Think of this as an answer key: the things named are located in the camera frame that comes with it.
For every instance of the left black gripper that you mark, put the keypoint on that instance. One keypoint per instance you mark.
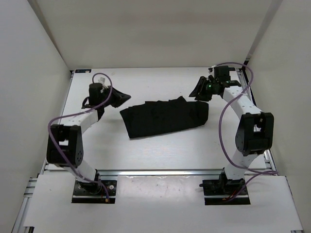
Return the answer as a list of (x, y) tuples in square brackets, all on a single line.
[(120, 98)]

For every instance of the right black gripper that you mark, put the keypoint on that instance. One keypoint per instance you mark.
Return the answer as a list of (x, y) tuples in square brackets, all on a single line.
[(199, 92)]

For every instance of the black pleated skirt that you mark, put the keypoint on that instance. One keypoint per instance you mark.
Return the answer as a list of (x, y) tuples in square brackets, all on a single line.
[(162, 117)]

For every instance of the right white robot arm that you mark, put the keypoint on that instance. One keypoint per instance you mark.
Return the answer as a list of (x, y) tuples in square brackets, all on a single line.
[(255, 130)]

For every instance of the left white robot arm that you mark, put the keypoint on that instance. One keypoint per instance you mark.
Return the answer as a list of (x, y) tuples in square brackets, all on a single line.
[(65, 143)]

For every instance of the left blue corner sticker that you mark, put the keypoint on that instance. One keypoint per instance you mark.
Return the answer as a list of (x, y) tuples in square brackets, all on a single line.
[(82, 70)]

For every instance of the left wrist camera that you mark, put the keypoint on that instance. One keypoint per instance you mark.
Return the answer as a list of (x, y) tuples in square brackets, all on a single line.
[(101, 80)]

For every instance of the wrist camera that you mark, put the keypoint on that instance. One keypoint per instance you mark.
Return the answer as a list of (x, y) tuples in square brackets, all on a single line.
[(101, 80), (211, 70)]

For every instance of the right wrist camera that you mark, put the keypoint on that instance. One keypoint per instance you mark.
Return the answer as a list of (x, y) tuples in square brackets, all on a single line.
[(211, 70)]

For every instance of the aluminium frame rail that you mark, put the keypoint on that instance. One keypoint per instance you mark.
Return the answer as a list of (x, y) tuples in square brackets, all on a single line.
[(244, 82)]

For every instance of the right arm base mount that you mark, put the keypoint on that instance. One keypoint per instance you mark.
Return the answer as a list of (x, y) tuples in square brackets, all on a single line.
[(224, 191)]

